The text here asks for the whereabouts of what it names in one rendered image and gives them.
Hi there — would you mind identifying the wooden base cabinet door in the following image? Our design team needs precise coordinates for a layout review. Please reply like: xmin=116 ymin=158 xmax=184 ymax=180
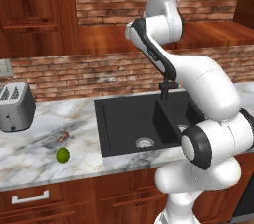
xmin=192 ymin=152 xmax=254 ymax=224
xmin=93 ymin=169 xmax=169 ymax=224

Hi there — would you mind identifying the dark dishwasher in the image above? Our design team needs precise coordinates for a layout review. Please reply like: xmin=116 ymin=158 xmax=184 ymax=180
xmin=230 ymin=171 xmax=254 ymax=224

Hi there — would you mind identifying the brown mushroom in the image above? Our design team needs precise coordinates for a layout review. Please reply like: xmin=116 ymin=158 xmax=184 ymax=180
xmin=58 ymin=130 xmax=71 ymax=144

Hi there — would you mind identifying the white drawer handle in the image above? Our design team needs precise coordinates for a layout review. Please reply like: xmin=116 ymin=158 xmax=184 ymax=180
xmin=11 ymin=190 xmax=51 ymax=205

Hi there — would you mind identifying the black sink tap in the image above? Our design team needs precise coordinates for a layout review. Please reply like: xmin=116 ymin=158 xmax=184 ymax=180
xmin=158 ymin=80 xmax=180 ymax=102

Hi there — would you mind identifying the grey toaster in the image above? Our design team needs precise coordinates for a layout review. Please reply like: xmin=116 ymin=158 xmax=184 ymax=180
xmin=0 ymin=81 xmax=37 ymax=133

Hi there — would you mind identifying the grey wall socket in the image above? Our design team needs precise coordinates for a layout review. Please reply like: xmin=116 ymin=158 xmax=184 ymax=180
xmin=0 ymin=58 xmax=15 ymax=79

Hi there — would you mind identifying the black kitchen sink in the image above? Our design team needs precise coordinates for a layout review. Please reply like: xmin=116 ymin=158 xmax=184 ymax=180
xmin=93 ymin=89 xmax=206 ymax=159

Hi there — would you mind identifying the wooden wall cabinet door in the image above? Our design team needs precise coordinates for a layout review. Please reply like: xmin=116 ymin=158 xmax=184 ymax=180
xmin=0 ymin=0 xmax=80 ymax=59

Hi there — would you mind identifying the wooden drawer front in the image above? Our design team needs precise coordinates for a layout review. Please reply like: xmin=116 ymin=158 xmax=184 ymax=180
xmin=0 ymin=178 xmax=96 ymax=214
xmin=0 ymin=202 xmax=97 ymax=224

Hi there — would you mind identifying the green lime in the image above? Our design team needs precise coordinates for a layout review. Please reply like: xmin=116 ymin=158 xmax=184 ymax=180
xmin=56 ymin=147 xmax=71 ymax=164

